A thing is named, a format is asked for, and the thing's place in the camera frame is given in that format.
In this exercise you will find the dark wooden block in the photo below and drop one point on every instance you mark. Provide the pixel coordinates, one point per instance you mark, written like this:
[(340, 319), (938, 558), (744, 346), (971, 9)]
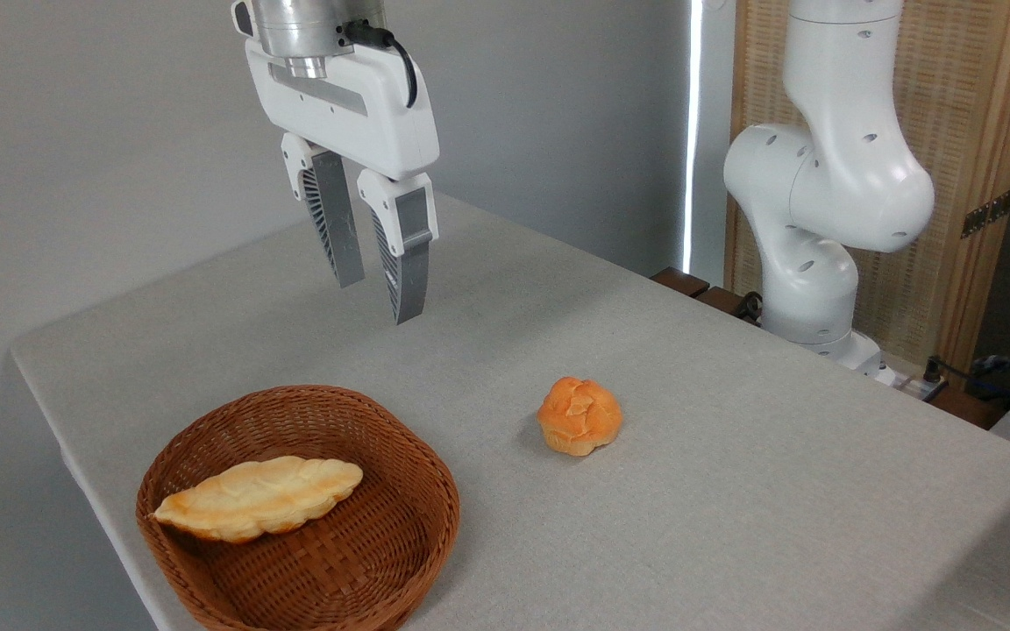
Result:
[(680, 281), (720, 300)]

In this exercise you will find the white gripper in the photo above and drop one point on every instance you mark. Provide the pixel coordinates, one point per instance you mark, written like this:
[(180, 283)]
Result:
[(338, 114)]

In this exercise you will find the long braided bread loaf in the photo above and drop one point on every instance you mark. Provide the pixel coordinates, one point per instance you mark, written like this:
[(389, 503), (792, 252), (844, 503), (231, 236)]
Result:
[(259, 497)]

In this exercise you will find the brown wicker basket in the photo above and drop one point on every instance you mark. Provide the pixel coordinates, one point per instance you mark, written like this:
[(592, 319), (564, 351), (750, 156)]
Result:
[(365, 561)]

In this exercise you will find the dark metal screen hinge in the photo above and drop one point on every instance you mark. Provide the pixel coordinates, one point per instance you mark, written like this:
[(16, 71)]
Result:
[(987, 213)]

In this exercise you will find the round orange bread bun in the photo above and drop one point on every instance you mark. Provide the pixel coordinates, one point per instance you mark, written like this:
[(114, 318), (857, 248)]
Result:
[(579, 416)]

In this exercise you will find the white power strip with plug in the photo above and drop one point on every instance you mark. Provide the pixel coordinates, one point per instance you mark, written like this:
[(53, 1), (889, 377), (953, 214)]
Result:
[(924, 383)]

